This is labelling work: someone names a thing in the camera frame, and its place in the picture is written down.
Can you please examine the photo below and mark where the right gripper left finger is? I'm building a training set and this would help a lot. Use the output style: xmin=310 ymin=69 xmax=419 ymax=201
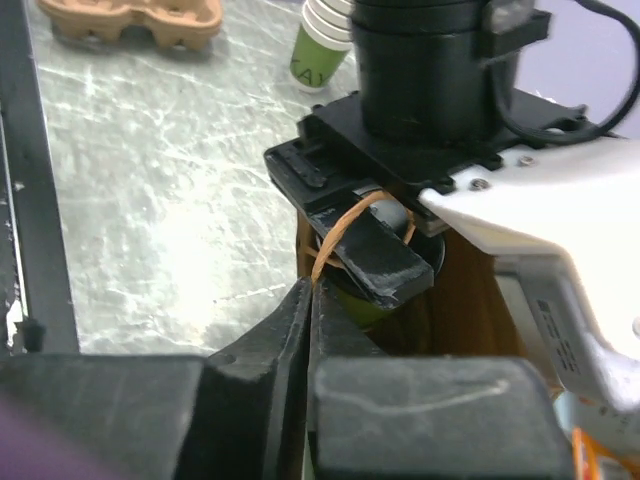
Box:
xmin=1 ymin=279 xmax=312 ymax=479

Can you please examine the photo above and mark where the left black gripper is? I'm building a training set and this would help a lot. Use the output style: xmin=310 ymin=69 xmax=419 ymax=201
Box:
xmin=263 ymin=134 xmax=451 ymax=311

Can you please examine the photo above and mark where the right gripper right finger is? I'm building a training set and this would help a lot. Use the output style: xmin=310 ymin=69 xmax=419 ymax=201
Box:
xmin=308 ymin=282 xmax=573 ymax=479

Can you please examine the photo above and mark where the black plastic cup lid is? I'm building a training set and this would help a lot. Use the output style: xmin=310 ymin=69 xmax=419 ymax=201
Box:
xmin=319 ymin=189 xmax=447 ymax=311

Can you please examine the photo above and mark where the green paper gift bag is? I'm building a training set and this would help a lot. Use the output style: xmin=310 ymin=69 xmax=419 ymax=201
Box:
xmin=322 ymin=231 xmax=527 ymax=357

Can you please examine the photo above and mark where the green paper coffee cup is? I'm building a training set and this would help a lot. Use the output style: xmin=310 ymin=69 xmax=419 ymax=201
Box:
xmin=337 ymin=290 xmax=391 ymax=331

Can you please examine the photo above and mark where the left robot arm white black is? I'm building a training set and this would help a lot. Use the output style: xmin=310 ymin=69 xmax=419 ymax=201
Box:
xmin=265 ymin=1 xmax=639 ymax=237

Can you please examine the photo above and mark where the orange snack packet lower shelf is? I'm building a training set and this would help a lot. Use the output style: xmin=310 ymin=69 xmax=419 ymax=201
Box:
xmin=571 ymin=427 xmax=639 ymax=480

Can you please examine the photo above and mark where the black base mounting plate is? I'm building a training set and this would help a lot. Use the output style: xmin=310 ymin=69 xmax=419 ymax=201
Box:
xmin=1 ymin=1 xmax=79 ymax=353

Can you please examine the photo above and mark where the stack of paper cups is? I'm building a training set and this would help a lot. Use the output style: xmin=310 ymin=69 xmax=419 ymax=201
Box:
xmin=289 ymin=0 xmax=354 ymax=93

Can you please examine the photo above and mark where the brown cardboard cup carrier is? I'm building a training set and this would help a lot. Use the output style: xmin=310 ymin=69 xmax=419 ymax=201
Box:
xmin=37 ymin=0 xmax=224 ymax=50

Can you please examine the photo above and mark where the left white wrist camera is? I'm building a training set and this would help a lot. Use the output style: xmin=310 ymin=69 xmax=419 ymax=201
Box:
xmin=419 ymin=138 xmax=639 ymax=412

